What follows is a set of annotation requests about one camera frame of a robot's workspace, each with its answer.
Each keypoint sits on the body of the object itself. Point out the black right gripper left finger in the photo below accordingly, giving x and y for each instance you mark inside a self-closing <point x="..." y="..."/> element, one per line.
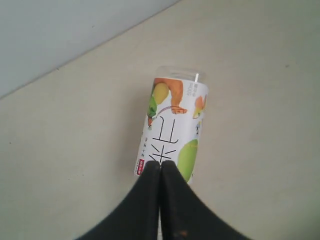
<point x="137" y="216"/>

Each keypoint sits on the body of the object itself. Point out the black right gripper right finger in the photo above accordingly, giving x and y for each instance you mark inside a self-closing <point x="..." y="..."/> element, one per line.
<point x="183" y="215"/>

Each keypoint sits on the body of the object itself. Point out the tea bottle with orange bird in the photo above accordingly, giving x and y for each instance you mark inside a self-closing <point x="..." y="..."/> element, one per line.
<point x="173" y="120"/>

